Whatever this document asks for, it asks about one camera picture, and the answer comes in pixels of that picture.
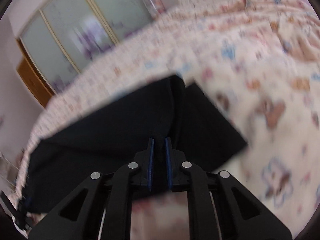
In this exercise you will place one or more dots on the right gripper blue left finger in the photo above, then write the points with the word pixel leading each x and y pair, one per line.
pixel 101 206

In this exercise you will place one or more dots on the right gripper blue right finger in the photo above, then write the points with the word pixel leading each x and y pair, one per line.
pixel 219 206

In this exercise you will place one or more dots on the black pants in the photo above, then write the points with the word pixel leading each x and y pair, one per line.
pixel 110 137

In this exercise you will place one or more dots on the brown wooden door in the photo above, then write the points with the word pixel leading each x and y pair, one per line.
pixel 35 82

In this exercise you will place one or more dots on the teddy bear print blanket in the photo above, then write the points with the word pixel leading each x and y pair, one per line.
pixel 258 60

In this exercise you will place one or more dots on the frosted glass sliding wardrobe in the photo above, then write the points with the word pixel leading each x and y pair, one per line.
pixel 63 37

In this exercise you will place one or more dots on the clear tube of plush toys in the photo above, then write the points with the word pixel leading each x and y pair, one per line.
pixel 154 7

